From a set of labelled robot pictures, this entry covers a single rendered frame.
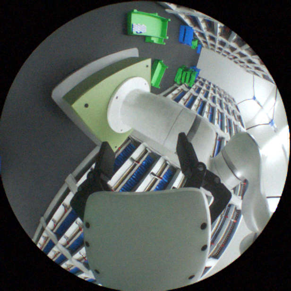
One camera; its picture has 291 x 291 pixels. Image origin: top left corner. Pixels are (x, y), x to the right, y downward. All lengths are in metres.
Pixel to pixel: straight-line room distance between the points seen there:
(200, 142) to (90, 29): 0.67
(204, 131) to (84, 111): 0.25
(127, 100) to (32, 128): 0.50
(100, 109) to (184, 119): 0.18
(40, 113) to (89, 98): 0.40
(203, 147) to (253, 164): 0.14
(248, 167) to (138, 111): 0.29
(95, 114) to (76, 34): 0.48
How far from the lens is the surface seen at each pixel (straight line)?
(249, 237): 0.52
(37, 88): 0.54
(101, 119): 0.24
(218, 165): 0.28
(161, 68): 1.23
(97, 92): 0.21
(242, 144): 0.26
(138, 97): 0.24
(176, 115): 0.21
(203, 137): 0.21
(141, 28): 0.75
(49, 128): 0.60
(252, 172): 0.27
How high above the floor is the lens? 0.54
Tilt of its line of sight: 15 degrees down
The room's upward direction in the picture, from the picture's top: 123 degrees clockwise
